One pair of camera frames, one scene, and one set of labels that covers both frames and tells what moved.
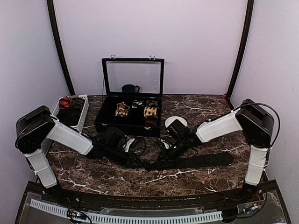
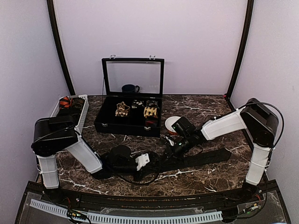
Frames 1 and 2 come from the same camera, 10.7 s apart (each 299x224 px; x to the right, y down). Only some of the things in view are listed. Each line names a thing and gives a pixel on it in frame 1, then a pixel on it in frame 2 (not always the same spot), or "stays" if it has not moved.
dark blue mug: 130,88 stays
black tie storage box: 132,90 stays
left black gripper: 130,160 → 145,171
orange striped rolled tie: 64,103 stays
